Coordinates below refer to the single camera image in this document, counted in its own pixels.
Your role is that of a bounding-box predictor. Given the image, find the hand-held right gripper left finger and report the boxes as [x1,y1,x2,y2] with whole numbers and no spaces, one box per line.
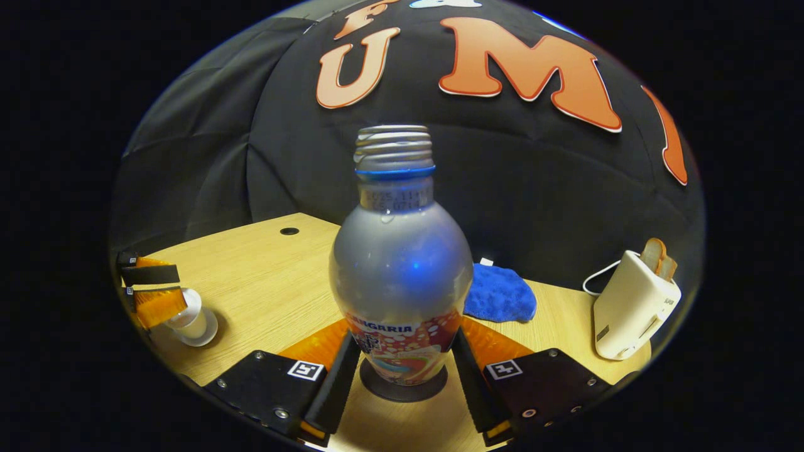
[204,319,364,448]

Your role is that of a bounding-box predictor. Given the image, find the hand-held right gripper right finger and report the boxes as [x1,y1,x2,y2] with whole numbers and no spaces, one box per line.
[452,317,638,448]

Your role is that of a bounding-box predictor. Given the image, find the silver water bottle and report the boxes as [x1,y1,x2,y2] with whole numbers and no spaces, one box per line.
[330,124,475,387]

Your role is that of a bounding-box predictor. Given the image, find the white saucer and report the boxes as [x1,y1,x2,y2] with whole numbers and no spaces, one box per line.
[165,308,219,347]

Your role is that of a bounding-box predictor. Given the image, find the blue towel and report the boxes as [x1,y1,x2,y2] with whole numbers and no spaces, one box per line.
[464,262,538,324]

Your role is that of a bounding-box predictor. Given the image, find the white toaster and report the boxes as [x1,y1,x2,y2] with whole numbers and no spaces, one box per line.
[594,250,682,362]

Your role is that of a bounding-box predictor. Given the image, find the black backdrop cloth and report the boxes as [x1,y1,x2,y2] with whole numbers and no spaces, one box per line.
[112,0,705,296]

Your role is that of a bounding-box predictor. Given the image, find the toasted bread slices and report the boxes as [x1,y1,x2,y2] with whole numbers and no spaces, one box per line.
[641,237,678,281]

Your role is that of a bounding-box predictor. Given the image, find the white toaster cable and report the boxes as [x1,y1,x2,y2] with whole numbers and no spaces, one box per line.
[582,252,639,296]

